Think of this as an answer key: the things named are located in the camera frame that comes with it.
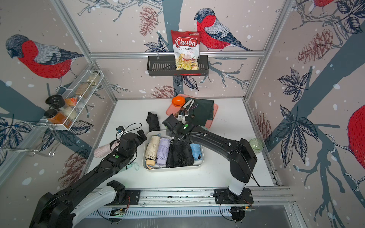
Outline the pink umbrella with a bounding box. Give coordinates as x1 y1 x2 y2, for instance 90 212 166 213
94 140 119 158

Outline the light blue umbrella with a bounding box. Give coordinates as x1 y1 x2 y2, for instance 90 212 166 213
190 143 202 161

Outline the beige umbrella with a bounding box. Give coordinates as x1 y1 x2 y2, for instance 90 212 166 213
145 135 161 169

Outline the black umbrella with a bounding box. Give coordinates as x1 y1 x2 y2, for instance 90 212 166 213
166 140 183 168
180 141 194 166
146 112 160 132

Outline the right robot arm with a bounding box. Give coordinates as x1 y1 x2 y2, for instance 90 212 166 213
163 115 258 202

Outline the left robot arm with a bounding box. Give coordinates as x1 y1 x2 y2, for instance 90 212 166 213
29 130 146 228

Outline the mint green umbrella left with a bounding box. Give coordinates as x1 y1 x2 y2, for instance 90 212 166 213
125 162 140 171

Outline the white storage box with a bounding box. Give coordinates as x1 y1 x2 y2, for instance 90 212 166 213
143 130 206 172

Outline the silver spoon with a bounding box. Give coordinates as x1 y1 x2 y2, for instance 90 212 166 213
184 99 194 116

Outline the dark small spoon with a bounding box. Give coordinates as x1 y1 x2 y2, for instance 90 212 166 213
190 104 199 119

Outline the pink plastic tray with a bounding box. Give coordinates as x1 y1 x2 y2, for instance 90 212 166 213
166 93 219 129

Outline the orange plastic bowl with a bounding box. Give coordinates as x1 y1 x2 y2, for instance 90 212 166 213
172 96 185 107

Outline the dark green cloth napkin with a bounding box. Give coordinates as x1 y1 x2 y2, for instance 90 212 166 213
182 97 215 127

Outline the orange spice jar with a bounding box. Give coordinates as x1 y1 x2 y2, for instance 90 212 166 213
44 109 72 127

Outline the clear green glass jar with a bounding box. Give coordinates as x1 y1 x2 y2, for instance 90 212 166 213
249 138 263 154

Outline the black lid spice jar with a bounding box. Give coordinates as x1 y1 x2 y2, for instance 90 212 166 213
45 94 66 109

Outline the Chuba cassava chips bag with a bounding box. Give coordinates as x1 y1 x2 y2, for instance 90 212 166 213
171 31 201 70

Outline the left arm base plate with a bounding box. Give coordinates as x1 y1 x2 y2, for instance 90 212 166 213
108 190 141 206

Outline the black wall basket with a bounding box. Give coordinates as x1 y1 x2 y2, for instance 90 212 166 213
147 55 209 77

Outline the white wire spice rack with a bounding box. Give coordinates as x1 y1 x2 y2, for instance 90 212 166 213
32 69 104 131

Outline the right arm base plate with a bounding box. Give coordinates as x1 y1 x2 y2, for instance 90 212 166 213
213 188 254 204

